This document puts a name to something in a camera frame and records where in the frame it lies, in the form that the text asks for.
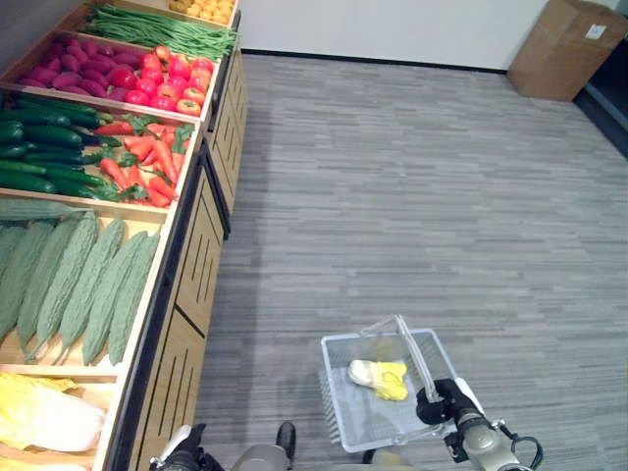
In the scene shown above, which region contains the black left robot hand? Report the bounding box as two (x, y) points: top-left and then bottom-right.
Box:
(148, 423), (225, 471)

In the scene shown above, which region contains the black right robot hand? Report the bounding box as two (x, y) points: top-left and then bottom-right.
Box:
(415, 376), (488, 427)

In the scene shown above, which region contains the yellow white napa cabbage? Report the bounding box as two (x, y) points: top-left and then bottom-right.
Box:
(346, 358), (410, 403)

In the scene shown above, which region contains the clear wire shopping basket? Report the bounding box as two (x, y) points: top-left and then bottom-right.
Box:
(317, 313), (460, 455)

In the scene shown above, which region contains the silver left robot leg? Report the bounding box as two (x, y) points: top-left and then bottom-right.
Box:
(230, 443), (291, 471)

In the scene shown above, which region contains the dark robot foot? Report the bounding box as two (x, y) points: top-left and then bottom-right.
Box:
(275, 420), (298, 463)

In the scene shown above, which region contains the large napa cabbage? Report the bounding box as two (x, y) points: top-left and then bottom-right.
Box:
(0, 372), (108, 453)

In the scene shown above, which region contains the green bitter melon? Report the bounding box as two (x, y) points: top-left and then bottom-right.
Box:
(0, 221), (56, 340)
(35, 210), (100, 350)
(0, 197), (92, 223)
(81, 231), (149, 367)
(0, 223), (26, 279)
(16, 218), (82, 363)
(107, 234), (161, 367)
(58, 218), (127, 365)

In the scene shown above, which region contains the wooden vegetable display stand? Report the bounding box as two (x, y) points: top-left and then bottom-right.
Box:
(0, 0), (249, 471)

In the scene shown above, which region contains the brown cardboard box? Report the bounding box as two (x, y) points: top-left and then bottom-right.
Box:
(506, 0), (628, 104)

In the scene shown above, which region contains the green bean bundle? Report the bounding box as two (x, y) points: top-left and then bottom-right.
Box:
(84, 4), (240, 64)

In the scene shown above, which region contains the yellow fruit pile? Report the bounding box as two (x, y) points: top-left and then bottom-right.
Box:
(168, 0), (236, 26)

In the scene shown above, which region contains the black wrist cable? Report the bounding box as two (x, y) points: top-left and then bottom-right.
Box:
(499, 426), (545, 471)

